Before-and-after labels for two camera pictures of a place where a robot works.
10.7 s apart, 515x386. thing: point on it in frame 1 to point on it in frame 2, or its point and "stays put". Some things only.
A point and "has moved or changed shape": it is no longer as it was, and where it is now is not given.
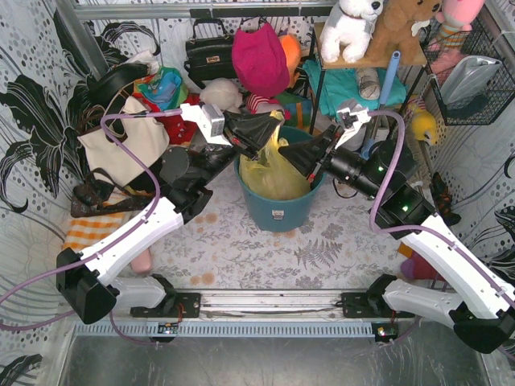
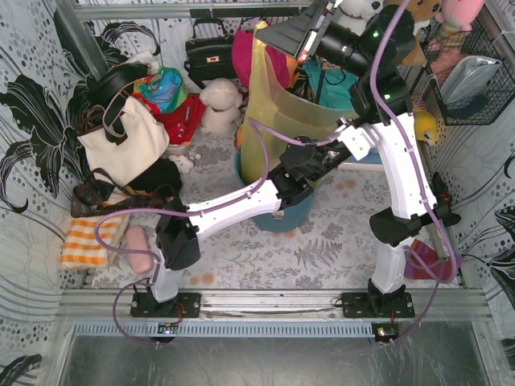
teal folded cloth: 336,88 stays put
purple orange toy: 415,266 stays put
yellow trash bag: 274,174 has moved or changed shape
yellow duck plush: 423,124 stays put
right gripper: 324,156 to 305,36
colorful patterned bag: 162,90 stays put
